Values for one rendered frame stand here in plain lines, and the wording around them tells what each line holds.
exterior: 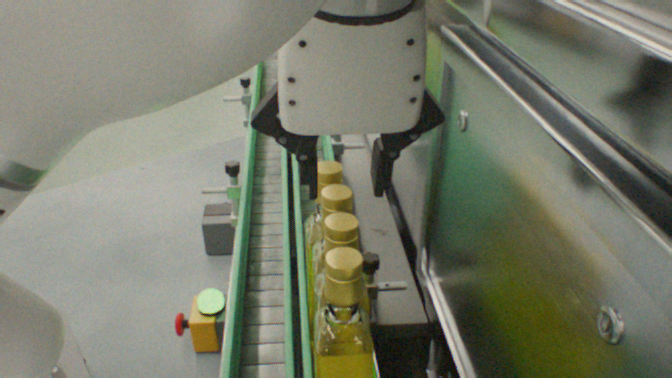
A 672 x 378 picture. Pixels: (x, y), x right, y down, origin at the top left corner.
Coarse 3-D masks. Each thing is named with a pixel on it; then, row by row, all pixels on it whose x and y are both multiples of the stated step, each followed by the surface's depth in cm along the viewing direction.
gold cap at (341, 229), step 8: (328, 216) 55; (336, 216) 55; (344, 216) 55; (352, 216) 55; (328, 224) 53; (336, 224) 53; (344, 224) 53; (352, 224) 53; (328, 232) 53; (336, 232) 53; (344, 232) 53; (352, 232) 53; (328, 240) 54; (336, 240) 53; (344, 240) 53; (352, 240) 54; (328, 248) 54
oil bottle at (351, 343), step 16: (320, 320) 52; (368, 320) 53; (320, 336) 51; (336, 336) 51; (352, 336) 51; (368, 336) 51; (320, 352) 51; (336, 352) 51; (352, 352) 51; (368, 352) 52; (320, 368) 52; (336, 368) 52; (352, 368) 52; (368, 368) 53
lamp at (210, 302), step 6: (204, 294) 90; (210, 294) 90; (216, 294) 90; (198, 300) 90; (204, 300) 89; (210, 300) 89; (216, 300) 89; (222, 300) 90; (198, 306) 90; (204, 306) 89; (210, 306) 89; (216, 306) 89; (222, 306) 91; (204, 312) 89; (210, 312) 89; (216, 312) 90
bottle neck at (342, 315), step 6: (330, 306) 51; (336, 306) 50; (348, 306) 50; (354, 306) 51; (330, 312) 51; (336, 312) 51; (342, 312) 50; (348, 312) 50; (354, 312) 51; (330, 318) 52; (336, 318) 51; (342, 318) 51; (348, 318) 51; (354, 318) 51
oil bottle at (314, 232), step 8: (312, 216) 68; (312, 224) 66; (320, 224) 66; (312, 232) 66; (320, 232) 65; (312, 240) 66; (312, 304) 71; (312, 312) 72; (312, 320) 72; (312, 328) 73; (312, 336) 74; (312, 344) 75
